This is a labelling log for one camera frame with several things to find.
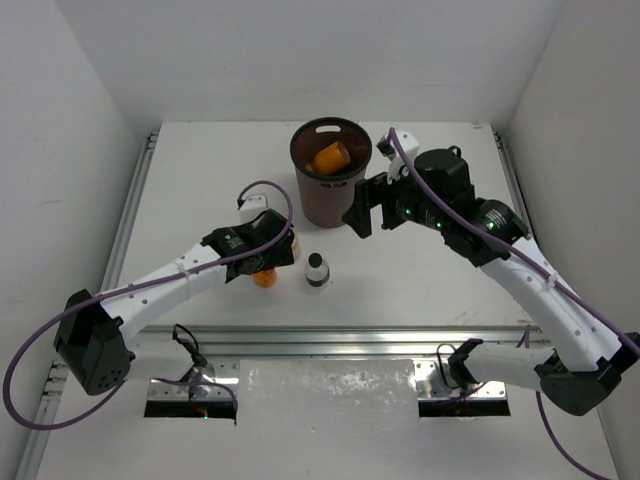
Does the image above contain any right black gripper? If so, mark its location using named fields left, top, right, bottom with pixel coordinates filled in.
left=343, top=154, right=447, bottom=235

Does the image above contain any orange bottle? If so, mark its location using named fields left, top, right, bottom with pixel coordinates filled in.
left=252, top=269, right=278, bottom=289
left=310, top=141, right=351, bottom=175

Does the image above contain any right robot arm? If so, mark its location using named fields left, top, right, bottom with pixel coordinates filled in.
left=343, top=140, right=639, bottom=416

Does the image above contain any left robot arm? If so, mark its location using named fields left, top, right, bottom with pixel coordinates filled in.
left=54, top=209, right=294, bottom=396

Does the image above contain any dark brown plastic bin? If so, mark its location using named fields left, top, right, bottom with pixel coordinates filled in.
left=289, top=117, right=373, bottom=228

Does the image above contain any clear bottle yellow cap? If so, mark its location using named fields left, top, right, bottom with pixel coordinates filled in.
left=291, top=233, right=301, bottom=262

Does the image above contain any clear bottle black cap left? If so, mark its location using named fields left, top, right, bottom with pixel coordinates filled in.
left=304, top=252, right=331, bottom=290

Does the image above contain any white foam cover sheet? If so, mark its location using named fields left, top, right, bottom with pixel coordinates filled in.
left=237, top=359, right=418, bottom=435

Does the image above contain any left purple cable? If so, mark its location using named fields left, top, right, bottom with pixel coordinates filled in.
left=2, top=179, right=296, bottom=432

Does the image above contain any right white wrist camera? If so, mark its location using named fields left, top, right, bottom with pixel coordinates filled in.
left=376, top=127, right=419, bottom=185

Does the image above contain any aluminium table frame rail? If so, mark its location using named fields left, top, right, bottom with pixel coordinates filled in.
left=31, top=122, right=562, bottom=479

